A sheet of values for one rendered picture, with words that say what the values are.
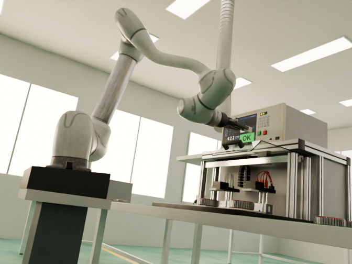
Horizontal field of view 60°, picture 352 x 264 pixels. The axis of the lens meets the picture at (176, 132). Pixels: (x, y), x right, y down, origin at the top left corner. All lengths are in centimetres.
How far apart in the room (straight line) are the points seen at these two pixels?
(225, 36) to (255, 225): 277
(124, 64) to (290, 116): 89
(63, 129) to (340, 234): 106
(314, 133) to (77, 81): 512
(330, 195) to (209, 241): 611
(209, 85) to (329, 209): 82
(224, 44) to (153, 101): 362
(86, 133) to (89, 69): 509
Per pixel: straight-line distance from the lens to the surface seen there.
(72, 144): 136
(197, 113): 133
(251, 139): 169
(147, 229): 664
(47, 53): 632
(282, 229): 101
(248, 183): 153
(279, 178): 168
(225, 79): 126
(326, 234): 93
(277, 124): 160
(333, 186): 169
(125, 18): 159
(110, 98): 161
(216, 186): 170
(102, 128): 156
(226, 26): 367
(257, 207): 158
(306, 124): 175
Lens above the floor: 73
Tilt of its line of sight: 15 degrees up
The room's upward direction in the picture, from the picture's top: 7 degrees clockwise
